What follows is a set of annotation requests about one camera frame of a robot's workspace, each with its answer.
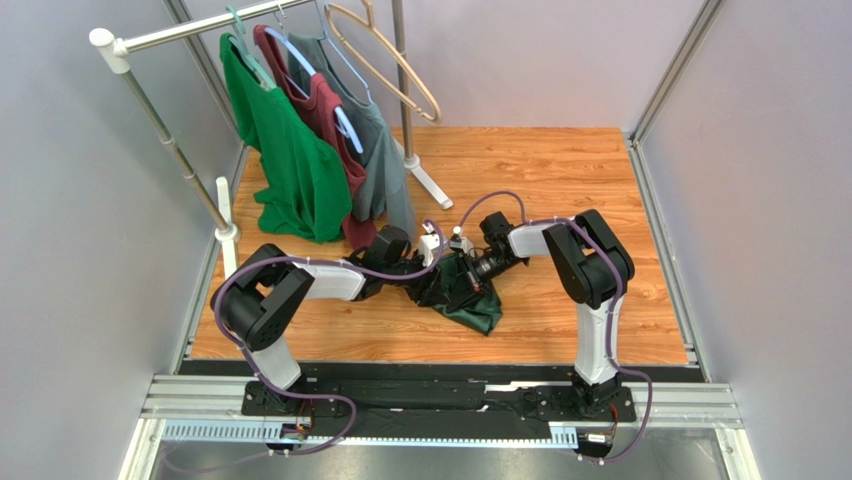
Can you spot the teal plastic hanger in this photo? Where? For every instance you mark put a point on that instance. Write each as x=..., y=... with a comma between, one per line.
x=239, y=32

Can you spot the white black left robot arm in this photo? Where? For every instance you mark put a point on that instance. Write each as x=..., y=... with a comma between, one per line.
x=256, y=303

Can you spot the aluminium front frame rail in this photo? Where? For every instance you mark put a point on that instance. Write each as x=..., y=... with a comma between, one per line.
x=212, y=419

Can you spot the dark green cloth napkin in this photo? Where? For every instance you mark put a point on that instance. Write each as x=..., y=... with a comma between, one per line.
x=482, y=316

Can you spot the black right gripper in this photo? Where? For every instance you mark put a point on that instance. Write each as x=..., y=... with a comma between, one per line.
x=474, y=274

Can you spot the maroon hanging shirt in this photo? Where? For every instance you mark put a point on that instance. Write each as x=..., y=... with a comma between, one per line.
x=314, y=100

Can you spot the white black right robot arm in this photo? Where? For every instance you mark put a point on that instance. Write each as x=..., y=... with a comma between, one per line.
x=594, y=268

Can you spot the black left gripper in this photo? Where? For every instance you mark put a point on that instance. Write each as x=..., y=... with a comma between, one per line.
x=429, y=291

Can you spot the aluminium frame rail right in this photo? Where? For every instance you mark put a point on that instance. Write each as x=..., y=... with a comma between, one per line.
x=650, y=163

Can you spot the green hanging t-shirt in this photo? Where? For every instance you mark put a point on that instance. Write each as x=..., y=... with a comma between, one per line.
x=307, y=193

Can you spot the grey-blue hanging shirt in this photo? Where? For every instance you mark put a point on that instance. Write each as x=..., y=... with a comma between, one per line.
x=385, y=190

